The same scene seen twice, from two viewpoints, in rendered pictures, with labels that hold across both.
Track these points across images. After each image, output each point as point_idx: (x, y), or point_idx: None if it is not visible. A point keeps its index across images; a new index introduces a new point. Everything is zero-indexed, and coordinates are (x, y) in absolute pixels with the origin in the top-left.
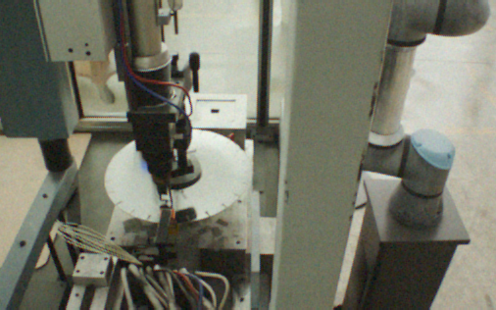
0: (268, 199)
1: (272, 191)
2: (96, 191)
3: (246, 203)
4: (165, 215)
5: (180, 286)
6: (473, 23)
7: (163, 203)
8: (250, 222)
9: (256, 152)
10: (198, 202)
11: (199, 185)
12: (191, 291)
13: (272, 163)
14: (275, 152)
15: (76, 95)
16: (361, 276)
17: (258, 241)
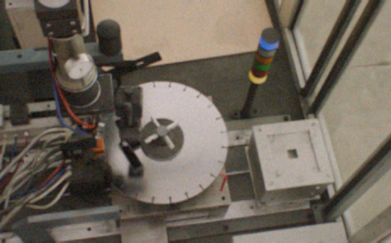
0: (219, 236)
1: (231, 240)
2: (198, 81)
3: (170, 211)
4: (89, 143)
5: (40, 173)
6: None
7: (116, 138)
8: (158, 219)
9: (290, 214)
10: (122, 165)
11: (143, 162)
12: (46, 182)
13: None
14: None
15: (296, 13)
16: None
17: (58, 218)
